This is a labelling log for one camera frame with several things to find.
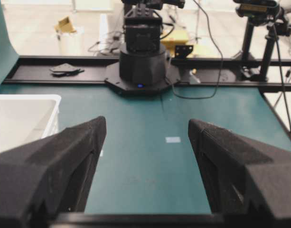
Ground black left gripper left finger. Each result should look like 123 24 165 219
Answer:
0 116 106 228

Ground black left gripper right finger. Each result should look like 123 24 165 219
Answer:
188 119 291 220

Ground white plastic basket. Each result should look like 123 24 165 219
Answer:
0 95 61 153

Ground white tape patch on table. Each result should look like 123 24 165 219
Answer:
165 136 181 143

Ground cardboard box on floor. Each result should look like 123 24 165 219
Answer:
54 17 76 33

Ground yellow box behind table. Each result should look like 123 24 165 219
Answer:
161 29 194 58

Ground black cable on table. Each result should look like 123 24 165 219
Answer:
170 0 224 99

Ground black mounting rail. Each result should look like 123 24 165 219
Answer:
3 56 291 95

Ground black flat bracket plates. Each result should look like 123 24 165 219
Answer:
49 63 84 77

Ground black camera tripod stand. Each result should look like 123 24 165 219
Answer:
232 0 291 82

